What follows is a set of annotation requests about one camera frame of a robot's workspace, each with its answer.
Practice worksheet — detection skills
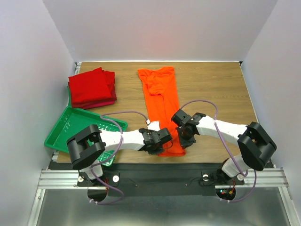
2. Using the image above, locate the orange t shirt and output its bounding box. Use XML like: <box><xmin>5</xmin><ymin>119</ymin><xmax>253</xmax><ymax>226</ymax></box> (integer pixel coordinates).
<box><xmin>138</xmin><ymin>67</ymin><xmax>186</xmax><ymax>157</ymax></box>

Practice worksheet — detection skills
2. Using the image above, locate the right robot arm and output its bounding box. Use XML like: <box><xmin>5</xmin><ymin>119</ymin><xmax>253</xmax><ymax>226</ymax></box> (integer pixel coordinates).
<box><xmin>171</xmin><ymin>109</ymin><xmax>277</xmax><ymax>184</ymax></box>

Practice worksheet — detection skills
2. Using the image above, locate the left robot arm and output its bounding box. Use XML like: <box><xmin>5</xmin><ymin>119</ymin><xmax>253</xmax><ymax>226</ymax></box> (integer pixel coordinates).
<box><xmin>67</xmin><ymin>124</ymin><xmax>173</xmax><ymax>186</ymax></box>

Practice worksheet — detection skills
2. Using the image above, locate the folded dark red t shirt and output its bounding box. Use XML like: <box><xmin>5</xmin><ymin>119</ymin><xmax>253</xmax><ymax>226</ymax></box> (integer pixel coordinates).
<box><xmin>68</xmin><ymin>79</ymin><xmax>117</xmax><ymax>109</ymax></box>

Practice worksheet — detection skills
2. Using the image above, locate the green plastic tray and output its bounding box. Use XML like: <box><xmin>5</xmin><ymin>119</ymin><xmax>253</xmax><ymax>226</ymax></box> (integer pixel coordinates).
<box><xmin>44</xmin><ymin>86</ymin><xmax>129</xmax><ymax>167</ymax></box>

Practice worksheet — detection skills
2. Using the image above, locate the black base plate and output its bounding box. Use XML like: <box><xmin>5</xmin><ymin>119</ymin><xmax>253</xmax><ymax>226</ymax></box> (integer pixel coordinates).
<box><xmin>44</xmin><ymin>162</ymin><xmax>244</xmax><ymax>201</ymax></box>

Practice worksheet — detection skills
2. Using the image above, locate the aluminium frame rail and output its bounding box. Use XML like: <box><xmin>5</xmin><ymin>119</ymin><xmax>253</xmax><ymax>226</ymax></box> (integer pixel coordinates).
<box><xmin>29</xmin><ymin>151</ymin><xmax>290</xmax><ymax>226</ymax></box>

